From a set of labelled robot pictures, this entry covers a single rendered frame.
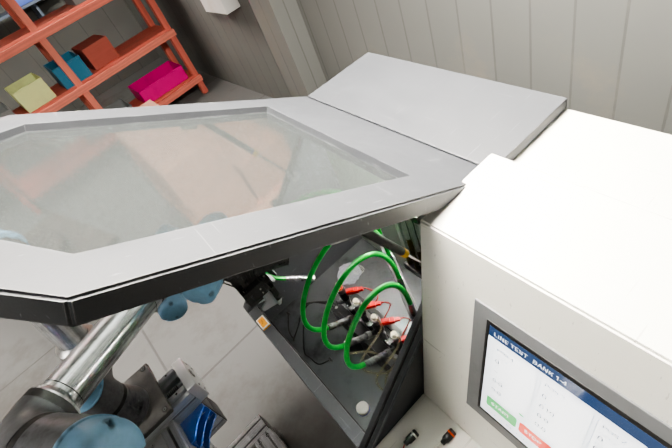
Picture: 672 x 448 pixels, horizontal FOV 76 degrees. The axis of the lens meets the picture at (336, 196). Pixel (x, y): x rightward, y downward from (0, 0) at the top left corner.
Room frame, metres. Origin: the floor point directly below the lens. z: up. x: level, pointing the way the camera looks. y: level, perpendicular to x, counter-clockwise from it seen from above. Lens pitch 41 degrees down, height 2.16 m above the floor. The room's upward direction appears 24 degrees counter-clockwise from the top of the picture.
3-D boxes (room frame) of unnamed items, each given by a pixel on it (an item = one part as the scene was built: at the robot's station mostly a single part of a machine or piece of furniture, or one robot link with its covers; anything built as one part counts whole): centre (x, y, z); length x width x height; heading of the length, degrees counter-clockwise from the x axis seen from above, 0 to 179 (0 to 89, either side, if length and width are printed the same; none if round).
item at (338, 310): (0.71, 0.06, 0.91); 0.34 x 0.10 x 0.15; 23
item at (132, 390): (0.77, 0.86, 1.09); 0.15 x 0.15 x 0.10
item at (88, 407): (0.77, 0.86, 1.20); 0.13 x 0.12 x 0.14; 12
